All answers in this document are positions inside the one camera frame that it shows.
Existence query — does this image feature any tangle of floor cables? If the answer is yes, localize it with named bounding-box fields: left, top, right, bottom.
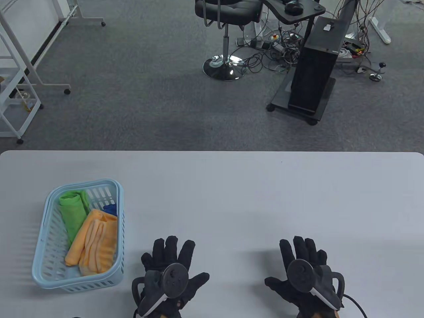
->
left=232, top=0, right=386, bottom=75

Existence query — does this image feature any white rolling whiteboard stand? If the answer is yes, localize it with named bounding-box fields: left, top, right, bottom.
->
left=0, top=0, right=107, bottom=96

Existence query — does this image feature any chrome stand foot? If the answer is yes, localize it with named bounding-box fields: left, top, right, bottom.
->
left=356, top=62, right=387, bottom=82

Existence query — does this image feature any black left hand controller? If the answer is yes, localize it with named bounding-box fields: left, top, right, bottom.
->
left=132, top=263, right=189, bottom=317

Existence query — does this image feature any green rectangular towel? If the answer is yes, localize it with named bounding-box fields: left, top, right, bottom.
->
left=59, top=189, right=92, bottom=247

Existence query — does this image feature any light blue plastic basket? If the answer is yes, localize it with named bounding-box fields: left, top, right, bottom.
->
left=32, top=179, right=125, bottom=293

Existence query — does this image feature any person's left hand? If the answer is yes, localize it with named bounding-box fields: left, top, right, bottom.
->
left=132, top=236, right=210, bottom=318

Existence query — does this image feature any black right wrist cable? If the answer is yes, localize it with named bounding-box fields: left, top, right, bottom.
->
left=342, top=294, right=369, bottom=318

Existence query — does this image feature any white desk leg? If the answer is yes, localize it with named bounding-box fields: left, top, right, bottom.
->
left=368, top=17, right=392, bottom=44

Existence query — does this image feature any black slanted post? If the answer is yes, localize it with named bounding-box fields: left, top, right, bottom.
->
left=332, top=0, right=359, bottom=24

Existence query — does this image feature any black computer tower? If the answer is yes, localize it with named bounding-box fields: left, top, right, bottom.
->
left=288, top=16, right=352, bottom=116

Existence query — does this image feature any small black side desk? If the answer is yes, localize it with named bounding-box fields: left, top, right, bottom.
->
left=262, top=0, right=327, bottom=42

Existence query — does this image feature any person's right hand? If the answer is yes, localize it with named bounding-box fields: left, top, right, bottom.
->
left=264, top=236, right=345, bottom=318

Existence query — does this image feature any black swivel chair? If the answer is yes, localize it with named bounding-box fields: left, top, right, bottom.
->
left=194, top=0, right=263, bottom=81

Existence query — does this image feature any black right hand controller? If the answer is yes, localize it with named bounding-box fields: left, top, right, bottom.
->
left=287, top=259, right=345, bottom=310

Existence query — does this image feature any orange rectangular towel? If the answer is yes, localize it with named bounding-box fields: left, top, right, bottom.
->
left=65, top=209, right=119, bottom=277

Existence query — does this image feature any black hand controller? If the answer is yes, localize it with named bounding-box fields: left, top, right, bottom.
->
left=132, top=263, right=189, bottom=317
left=287, top=259, right=345, bottom=310

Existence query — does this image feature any round white floor device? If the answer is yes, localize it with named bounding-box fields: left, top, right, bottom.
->
left=336, top=47, right=353, bottom=63

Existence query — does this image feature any black object on side desk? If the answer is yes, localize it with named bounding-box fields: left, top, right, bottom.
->
left=284, top=0, right=304, bottom=15

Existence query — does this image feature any black rolling base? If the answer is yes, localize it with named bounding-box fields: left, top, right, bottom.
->
left=267, top=71, right=337, bottom=126

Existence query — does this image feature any white metal rack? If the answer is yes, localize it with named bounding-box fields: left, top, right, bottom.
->
left=0, top=30, right=44, bottom=144

